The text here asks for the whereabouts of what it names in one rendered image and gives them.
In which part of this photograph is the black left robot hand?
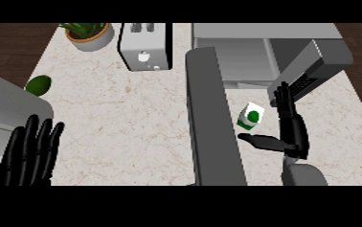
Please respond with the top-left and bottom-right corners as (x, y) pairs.
(0, 114), (66, 187)

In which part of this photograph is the green round fruit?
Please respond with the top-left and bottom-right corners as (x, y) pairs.
(24, 75), (53, 98)

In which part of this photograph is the white and green milk carton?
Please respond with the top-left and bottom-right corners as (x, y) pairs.
(236, 102), (266, 131)

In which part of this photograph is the dark grey microwave door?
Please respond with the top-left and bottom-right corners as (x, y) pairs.
(183, 46), (248, 187)

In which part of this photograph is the grey microwave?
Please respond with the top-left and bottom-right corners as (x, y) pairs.
(191, 23), (355, 108)

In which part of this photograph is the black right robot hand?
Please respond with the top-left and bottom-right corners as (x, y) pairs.
(236, 80), (312, 160)

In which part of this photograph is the silver toaster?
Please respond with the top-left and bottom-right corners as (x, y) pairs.
(115, 23), (174, 73)

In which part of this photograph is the green plant in grey pot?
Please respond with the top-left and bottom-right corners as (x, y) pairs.
(58, 23), (115, 53)

